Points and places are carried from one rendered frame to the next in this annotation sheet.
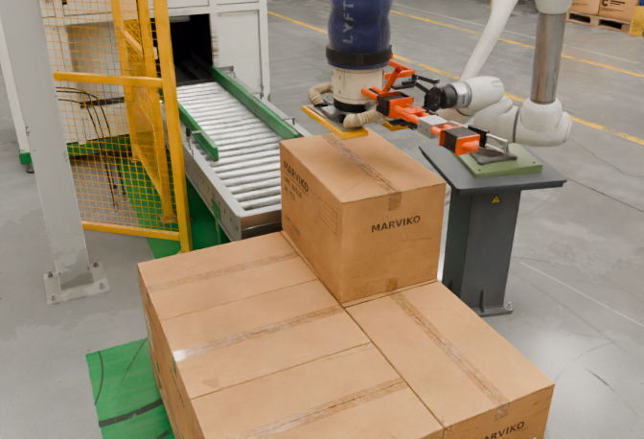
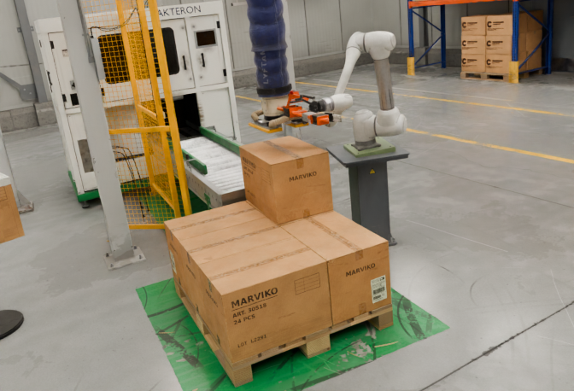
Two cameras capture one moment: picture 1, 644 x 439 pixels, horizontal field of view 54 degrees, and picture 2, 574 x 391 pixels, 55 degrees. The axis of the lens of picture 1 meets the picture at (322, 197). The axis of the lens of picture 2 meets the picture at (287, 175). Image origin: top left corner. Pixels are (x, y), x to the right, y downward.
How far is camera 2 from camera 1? 1.42 m
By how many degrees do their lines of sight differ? 9
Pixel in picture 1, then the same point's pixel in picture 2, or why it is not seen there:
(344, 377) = (278, 249)
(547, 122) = (390, 119)
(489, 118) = (360, 123)
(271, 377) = (239, 253)
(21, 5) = (90, 89)
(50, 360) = (114, 294)
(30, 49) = (95, 113)
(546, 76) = (384, 94)
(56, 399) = (120, 309)
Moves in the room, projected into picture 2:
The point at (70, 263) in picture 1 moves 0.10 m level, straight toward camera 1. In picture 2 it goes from (120, 243) to (122, 248)
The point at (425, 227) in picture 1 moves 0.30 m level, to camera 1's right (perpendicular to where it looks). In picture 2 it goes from (320, 178) to (367, 173)
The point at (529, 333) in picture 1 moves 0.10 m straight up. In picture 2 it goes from (406, 253) to (405, 240)
